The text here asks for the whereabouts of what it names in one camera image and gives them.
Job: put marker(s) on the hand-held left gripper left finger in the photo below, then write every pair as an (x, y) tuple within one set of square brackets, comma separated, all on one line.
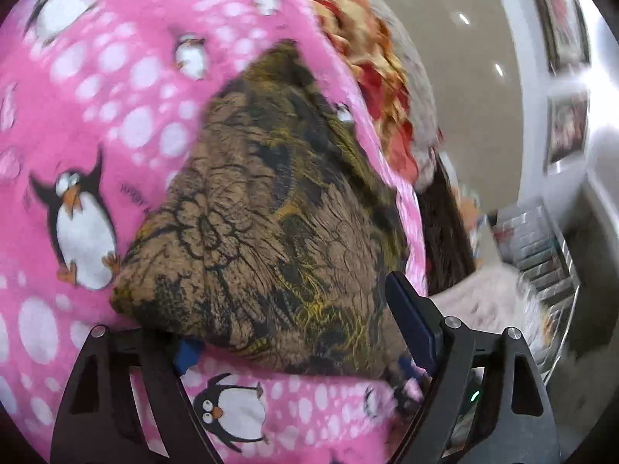
[(188, 354)]

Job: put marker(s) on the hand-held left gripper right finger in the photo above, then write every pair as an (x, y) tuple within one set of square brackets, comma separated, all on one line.
[(411, 319)]

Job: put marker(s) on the brown floral shirt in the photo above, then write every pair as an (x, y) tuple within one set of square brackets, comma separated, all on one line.
[(266, 232)]

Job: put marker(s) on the white fluffy blanket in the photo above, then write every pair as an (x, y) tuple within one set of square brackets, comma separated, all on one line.
[(483, 299)]

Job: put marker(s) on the dark brown fabric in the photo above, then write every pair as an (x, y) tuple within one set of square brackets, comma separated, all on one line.
[(445, 232)]

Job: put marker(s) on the clutter of bottles and bags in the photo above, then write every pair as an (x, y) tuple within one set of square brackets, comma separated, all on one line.
[(471, 208)]

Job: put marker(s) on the silver metal rack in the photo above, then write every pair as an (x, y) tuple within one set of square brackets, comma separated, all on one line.
[(537, 251)]

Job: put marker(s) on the red yellow floral blanket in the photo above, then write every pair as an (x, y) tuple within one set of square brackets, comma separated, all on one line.
[(420, 106)]

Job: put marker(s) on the red orange floral quilt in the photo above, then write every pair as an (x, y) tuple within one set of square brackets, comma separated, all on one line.
[(367, 58)]

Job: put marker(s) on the pink penguin blanket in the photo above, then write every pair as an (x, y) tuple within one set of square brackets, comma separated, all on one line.
[(96, 82)]

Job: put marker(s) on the small framed wall picture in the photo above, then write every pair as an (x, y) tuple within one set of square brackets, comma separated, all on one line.
[(568, 128)]

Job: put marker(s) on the large framed wall picture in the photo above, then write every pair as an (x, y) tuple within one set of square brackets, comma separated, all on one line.
[(561, 9)]

